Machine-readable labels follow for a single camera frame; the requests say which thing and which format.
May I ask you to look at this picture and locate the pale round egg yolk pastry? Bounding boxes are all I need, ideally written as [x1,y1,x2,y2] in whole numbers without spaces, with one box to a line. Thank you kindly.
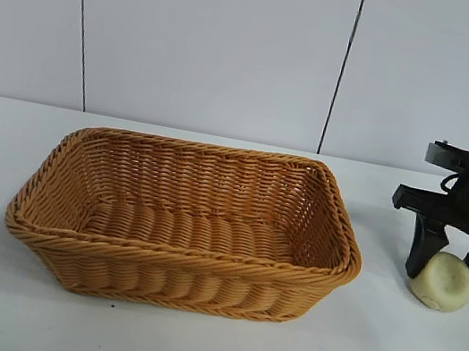
[403,245,469,317]

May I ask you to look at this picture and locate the woven wicker basket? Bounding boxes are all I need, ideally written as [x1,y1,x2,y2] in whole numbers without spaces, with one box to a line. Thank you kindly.
[0,107,379,342]

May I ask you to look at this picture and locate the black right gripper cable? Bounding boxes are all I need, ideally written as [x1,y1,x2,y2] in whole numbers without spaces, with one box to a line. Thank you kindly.
[437,172,463,197]

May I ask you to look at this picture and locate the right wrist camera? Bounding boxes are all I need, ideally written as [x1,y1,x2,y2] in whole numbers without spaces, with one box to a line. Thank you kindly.
[422,136,469,175]

